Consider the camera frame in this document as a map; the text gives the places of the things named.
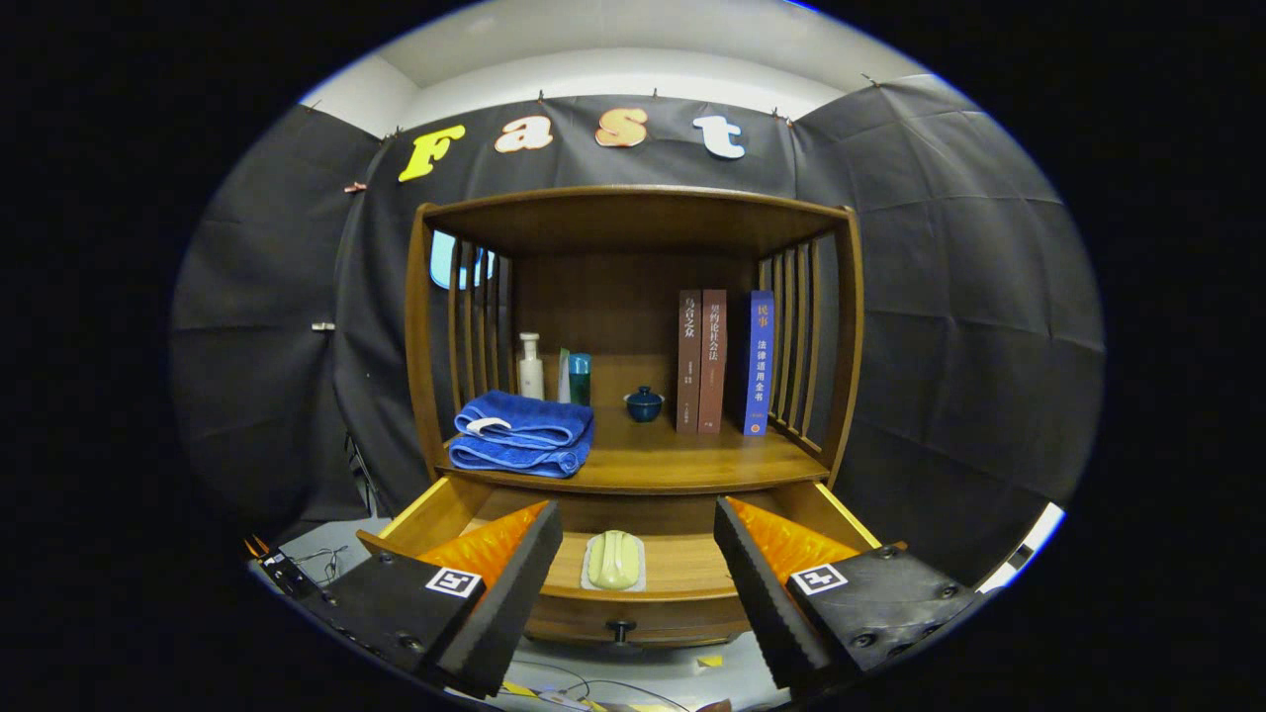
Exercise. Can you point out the blue book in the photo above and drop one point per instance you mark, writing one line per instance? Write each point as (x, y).
(760, 366)

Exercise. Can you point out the wooden drawer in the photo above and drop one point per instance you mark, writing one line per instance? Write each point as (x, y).
(682, 564)

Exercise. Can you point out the reddish brown book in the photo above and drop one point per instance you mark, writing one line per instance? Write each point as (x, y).
(712, 366)

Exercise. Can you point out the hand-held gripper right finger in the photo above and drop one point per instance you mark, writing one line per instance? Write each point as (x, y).
(762, 583)

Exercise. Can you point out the white pump bottle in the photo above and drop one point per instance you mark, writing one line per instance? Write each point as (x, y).
(531, 376)

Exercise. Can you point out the wooden countertop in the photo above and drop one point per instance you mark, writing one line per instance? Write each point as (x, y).
(673, 455)

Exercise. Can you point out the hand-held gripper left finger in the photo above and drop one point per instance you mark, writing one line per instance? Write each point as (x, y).
(514, 583)

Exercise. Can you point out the white tube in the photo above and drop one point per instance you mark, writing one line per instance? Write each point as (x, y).
(563, 381)

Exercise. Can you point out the wooden cabinet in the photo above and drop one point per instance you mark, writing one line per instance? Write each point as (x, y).
(633, 222)

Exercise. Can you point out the folded blue towel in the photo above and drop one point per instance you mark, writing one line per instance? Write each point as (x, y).
(524, 415)

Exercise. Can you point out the teal bottle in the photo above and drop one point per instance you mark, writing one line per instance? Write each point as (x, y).
(580, 381)

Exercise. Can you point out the dark brown book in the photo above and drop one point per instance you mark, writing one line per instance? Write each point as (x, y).
(689, 366)

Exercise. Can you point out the dark blue lidded teacup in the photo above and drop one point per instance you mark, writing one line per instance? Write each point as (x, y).
(644, 405)

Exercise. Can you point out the pale green soap with tray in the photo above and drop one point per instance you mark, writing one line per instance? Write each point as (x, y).
(613, 559)

